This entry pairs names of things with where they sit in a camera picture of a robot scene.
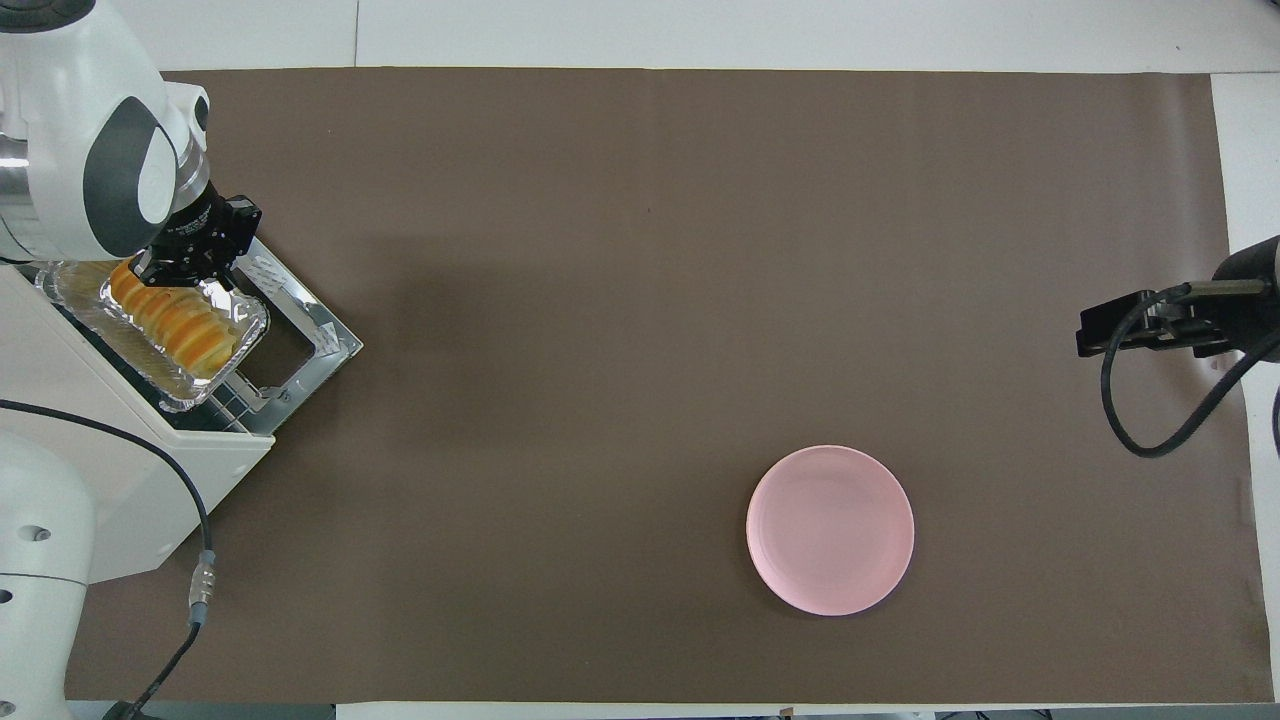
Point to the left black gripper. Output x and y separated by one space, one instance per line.
205 235

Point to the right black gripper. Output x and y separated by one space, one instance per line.
1195 320

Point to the golden twisted bread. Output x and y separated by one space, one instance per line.
175 325

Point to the aluminium foil tray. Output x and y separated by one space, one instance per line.
90 305

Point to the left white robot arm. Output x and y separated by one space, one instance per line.
60 120

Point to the glass oven door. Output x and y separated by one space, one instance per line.
320 335

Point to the white toaster oven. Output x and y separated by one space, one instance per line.
120 470

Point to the pink round plate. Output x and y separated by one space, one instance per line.
830 530

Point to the brown table mat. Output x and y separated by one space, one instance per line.
600 300

